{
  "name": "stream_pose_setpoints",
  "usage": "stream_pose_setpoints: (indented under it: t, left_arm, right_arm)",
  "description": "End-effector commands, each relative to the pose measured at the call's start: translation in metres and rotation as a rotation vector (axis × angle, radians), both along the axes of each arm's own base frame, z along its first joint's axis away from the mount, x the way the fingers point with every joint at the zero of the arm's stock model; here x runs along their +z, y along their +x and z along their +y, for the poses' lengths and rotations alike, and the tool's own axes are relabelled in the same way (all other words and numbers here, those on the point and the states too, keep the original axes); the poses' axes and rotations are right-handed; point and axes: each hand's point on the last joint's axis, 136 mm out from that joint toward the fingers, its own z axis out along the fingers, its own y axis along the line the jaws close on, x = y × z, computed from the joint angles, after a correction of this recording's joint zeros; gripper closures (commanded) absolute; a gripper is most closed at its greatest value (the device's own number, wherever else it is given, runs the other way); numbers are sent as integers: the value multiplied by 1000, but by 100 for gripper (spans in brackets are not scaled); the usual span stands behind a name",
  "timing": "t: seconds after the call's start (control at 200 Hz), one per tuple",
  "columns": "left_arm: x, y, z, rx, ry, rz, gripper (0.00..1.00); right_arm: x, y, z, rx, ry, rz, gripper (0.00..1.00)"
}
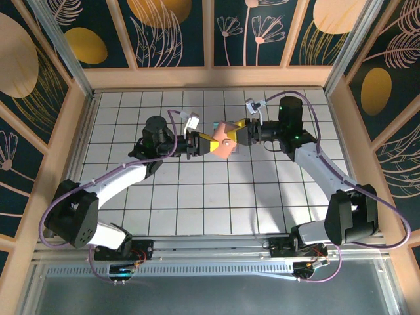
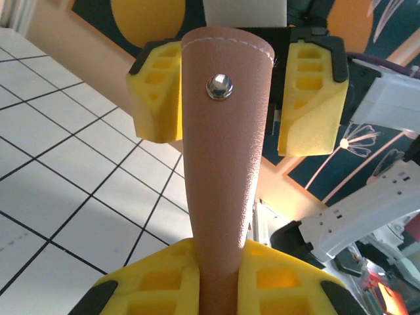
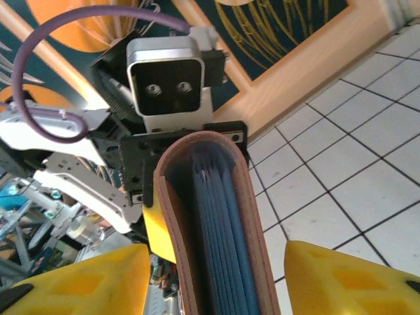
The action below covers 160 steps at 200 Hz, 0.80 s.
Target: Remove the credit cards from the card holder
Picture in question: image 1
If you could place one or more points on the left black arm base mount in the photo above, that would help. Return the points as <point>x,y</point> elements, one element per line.
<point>144,247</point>

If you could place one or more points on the controller circuit board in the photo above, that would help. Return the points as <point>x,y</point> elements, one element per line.
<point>121,270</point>
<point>306,267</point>

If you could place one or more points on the aluminium rail frame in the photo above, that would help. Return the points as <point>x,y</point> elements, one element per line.
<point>210,246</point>

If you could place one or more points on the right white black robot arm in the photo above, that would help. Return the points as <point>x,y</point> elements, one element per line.
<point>318,170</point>

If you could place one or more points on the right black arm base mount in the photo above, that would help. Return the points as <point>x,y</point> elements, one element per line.
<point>279,249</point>

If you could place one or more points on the grey metal base plate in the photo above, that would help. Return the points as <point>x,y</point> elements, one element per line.
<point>210,295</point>

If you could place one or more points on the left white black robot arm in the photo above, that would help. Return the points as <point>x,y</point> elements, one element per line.
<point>115,183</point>

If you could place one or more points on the aluminium corner post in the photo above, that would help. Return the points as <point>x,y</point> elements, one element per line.
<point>62,46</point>
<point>352,46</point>

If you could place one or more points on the aluminium side rail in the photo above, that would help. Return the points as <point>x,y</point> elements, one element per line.
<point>83,131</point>

